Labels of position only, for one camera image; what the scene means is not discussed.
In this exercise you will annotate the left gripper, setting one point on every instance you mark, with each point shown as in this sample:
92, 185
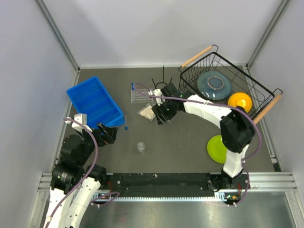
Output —
109, 136

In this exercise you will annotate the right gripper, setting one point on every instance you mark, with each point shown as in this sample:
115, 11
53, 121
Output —
158, 110

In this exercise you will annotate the bag of white powder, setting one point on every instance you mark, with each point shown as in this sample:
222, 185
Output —
147, 112

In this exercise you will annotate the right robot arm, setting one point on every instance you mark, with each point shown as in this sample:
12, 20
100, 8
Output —
237, 129

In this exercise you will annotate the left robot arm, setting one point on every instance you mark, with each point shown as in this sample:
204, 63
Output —
72, 187

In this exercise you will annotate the clear test tube rack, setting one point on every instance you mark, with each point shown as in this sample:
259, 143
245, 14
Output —
140, 96

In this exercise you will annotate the clear glass flask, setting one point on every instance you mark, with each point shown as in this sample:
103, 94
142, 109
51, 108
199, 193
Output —
142, 149

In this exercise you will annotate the blue plastic bin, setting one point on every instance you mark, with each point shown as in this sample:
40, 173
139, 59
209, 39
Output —
90, 97

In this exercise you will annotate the blue ceramic plate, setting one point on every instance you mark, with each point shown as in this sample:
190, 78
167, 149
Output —
214, 85

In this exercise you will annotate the green plate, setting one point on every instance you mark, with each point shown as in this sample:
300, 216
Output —
216, 149

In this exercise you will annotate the orange bowl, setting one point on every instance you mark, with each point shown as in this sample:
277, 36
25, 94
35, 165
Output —
241, 99

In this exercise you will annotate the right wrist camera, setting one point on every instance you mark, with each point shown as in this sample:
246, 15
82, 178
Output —
158, 94

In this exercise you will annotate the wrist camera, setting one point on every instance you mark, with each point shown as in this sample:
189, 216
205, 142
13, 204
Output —
79, 122
158, 94

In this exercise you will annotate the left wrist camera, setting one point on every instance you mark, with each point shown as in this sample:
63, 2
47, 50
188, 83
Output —
79, 122

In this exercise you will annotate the black wire ring stand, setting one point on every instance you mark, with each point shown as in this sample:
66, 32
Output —
157, 85

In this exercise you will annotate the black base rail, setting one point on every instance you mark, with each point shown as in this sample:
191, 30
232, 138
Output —
160, 185

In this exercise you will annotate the black wire dish rack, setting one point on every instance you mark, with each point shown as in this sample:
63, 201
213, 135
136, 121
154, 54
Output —
210, 60

